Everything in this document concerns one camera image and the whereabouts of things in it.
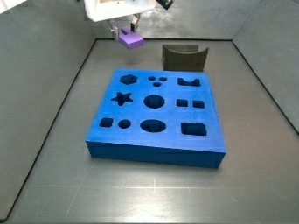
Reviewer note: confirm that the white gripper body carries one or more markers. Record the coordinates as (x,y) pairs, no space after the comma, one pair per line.
(107,9)

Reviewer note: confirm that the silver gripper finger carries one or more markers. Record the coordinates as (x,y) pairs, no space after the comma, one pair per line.
(135,22)
(114,29)

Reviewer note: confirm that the purple double-square block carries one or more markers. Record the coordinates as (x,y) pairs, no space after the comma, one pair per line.
(130,39)

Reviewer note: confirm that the blue foam shape board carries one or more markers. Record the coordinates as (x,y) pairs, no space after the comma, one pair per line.
(158,117)

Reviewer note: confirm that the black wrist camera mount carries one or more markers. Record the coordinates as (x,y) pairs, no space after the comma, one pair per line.
(166,3)

